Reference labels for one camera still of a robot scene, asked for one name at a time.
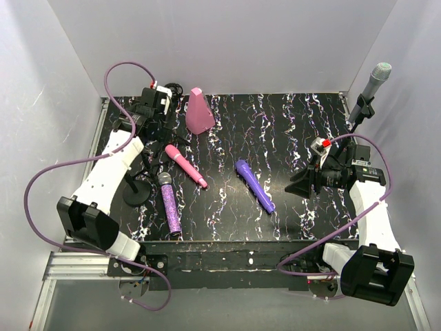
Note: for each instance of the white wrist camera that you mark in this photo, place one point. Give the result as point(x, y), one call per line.
point(322, 148)
point(164, 98)

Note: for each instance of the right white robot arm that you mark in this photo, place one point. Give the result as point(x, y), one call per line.
point(378, 270)

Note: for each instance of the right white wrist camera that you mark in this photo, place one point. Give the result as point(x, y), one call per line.
point(322, 148)

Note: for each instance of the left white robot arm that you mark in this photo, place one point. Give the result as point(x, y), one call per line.
point(86, 214)

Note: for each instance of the purple plastic microphone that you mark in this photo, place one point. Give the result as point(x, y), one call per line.
point(246, 173)

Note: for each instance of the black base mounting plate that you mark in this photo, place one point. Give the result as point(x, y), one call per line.
point(224, 264)

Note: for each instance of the pink metronome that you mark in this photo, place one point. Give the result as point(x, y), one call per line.
point(198, 117)

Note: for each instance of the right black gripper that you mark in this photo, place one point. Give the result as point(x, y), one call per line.
point(315, 179)

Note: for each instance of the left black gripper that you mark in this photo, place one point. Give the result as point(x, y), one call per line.
point(160, 127)

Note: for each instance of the silver microphone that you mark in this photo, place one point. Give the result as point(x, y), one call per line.
point(377, 77)

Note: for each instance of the black clip mic stand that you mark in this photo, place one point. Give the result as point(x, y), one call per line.
point(136, 192)

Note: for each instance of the black round-base mic stand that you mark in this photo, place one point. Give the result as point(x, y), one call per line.
point(365, 112)

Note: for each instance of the black folding tripod stand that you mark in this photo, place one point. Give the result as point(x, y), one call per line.
point(165, 135)

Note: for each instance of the purple glitter microphone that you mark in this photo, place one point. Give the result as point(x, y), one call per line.
point(167, 191)

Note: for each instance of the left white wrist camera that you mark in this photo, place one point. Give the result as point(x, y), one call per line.
point(164, 98)

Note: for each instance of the pink microphone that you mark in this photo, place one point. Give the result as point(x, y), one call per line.
point(185, 165)

